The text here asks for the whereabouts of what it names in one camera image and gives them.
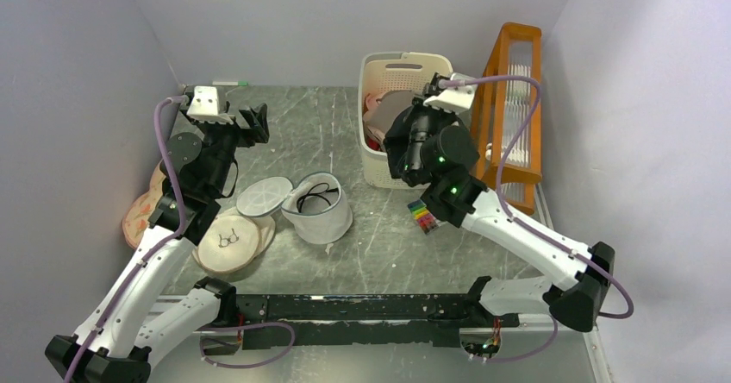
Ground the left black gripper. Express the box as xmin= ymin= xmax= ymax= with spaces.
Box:
xmin=180 ymin=101 xmax=269 ymax=195

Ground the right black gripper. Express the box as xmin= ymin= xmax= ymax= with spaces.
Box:
xmin=403 ymin=82 xmax=458 ymax=180

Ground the white mesh laundry bag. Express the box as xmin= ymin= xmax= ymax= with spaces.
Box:
xmin=236 ymin=172 xmax=353 ymax=245

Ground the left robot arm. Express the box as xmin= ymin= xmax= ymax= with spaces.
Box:
xmin=45 ymin=96 xmax=270 ymax=382

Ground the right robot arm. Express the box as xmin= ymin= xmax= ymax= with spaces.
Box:
xmin=384 ymin=104 xmax=615 ymax=332

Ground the cream plastic laundry basket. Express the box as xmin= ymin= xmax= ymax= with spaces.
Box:
xmin=356 ymin=52 xmax=453 ymax=190

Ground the grey brown cloth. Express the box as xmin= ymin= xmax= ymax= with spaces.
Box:
xmin=363 ymin=91 xmax=415 ymax=143

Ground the red cloth in basket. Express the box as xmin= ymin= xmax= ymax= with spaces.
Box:
xmin=365 ymin=136 xmax=383 ymax=152

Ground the pink cloth in basket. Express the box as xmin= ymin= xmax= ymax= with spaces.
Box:
xmin=363 ymin=92 xmax=385 ymax=121

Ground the green white marker pen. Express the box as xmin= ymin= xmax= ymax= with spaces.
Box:
xmin=212 ymin=80 xmax=249 ymax=86

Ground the pack of coloured markers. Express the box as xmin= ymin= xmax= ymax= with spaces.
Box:
xmin=407 ymin=199 xmax=442 ymax=235

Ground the orange wooden rack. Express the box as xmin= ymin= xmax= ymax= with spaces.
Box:
xmin=471 ymin=22 xmax=542 ymax=215

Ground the beige round fabric pad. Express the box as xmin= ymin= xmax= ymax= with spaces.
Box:
xmin=192 ymin=208 xmax=276 ymax=274

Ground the floral pink oven mitt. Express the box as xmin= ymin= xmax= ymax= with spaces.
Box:
xmin=122 ymin=162 xmax=166 ymax=249

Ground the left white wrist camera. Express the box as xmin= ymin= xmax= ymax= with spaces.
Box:
xmin=185 ymin=85 xmax=234 ymax=124

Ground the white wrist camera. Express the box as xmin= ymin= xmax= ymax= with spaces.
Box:
xmin=185 ymin=85 xmax=234 ymax=124
xmin=423 ymin=72 xmax=478 ymax=114

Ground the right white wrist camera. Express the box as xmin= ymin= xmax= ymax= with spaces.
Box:
xmin=423 ymin=72 xmax=478 ymax=114

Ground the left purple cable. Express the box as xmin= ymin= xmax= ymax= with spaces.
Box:
xmin=62 ymin=95 xmax=296 ymax=383

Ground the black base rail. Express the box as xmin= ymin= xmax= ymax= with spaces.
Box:
xmin=237 ymin=293 xmax=519 ymax=349

